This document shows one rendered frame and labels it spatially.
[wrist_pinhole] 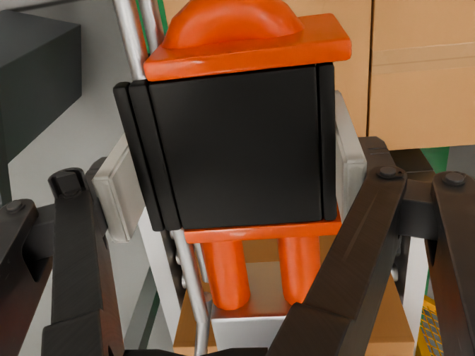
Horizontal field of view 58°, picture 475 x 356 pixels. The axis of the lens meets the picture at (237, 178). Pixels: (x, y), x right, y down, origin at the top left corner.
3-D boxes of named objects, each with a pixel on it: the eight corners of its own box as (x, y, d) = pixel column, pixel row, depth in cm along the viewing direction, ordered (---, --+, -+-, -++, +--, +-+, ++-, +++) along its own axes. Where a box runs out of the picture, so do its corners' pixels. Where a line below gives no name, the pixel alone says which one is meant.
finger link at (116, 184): (130, 244, 17) (112, 245, 17) (167, 158, 23) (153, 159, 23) (109, 177, 15) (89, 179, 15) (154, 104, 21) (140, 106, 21)
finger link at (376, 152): (375, 208, 13) (480, 203, 13) (350, 136, 17) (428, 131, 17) (373, 246, 14) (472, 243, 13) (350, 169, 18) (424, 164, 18)
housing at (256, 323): (325, 334, 30) (333, 395, 26) (228, 337, 30) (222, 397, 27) (322, 256, 26) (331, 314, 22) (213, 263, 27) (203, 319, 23)
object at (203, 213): (336, 176, 23) (352, 235, 19) (201, 187, 24) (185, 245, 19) (333, 11, 19) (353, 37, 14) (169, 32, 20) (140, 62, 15)
